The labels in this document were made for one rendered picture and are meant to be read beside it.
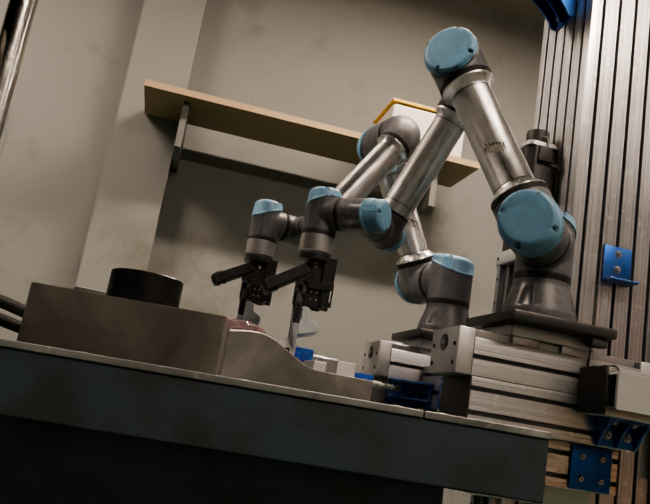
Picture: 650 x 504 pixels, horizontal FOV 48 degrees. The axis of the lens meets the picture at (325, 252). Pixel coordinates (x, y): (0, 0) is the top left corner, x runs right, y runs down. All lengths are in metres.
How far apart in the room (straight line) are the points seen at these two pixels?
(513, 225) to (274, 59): 2.83
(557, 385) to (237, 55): 2.95
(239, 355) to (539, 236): 0.60
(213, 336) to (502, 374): 0.80
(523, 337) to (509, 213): 0.25
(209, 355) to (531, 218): 0.81
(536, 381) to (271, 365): 0.55
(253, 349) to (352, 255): 2.71
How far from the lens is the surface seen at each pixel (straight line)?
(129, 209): 3.62
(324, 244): 1.58
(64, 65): 4.00
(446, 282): 1.98
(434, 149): 1.69
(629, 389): 1.44
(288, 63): 4.08
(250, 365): 1.16
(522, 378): 1.46
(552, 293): 1.52
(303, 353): 1.56
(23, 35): 1.88
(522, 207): 1.41
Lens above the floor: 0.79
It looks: 12 degrees up
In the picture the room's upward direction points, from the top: 10 degrees clockwise
